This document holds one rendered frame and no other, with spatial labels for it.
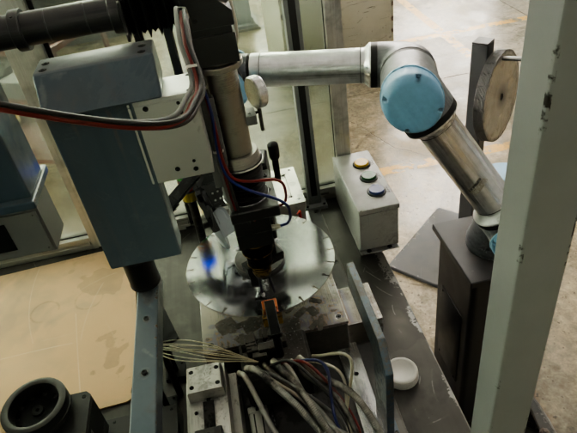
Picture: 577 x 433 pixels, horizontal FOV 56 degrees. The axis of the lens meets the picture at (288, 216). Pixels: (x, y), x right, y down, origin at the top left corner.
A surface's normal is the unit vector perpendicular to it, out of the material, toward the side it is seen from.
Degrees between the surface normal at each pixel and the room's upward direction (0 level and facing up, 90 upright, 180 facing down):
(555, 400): 0
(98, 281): 0
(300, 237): 0
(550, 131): 90
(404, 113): 84
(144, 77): 59
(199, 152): 90
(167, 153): 90
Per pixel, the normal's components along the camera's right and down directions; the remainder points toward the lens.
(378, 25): 0.32, 0.54
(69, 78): 0.09, 0.10
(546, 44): -0.98, 0.21
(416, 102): -0.19, 0.53
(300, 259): -0.13, -0.79
